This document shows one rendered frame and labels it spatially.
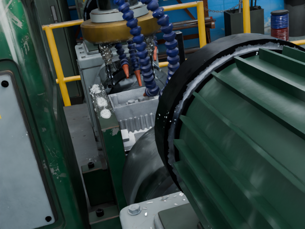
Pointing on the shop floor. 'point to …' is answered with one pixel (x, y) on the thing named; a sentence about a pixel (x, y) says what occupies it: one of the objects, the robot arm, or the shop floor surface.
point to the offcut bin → (232, 25)
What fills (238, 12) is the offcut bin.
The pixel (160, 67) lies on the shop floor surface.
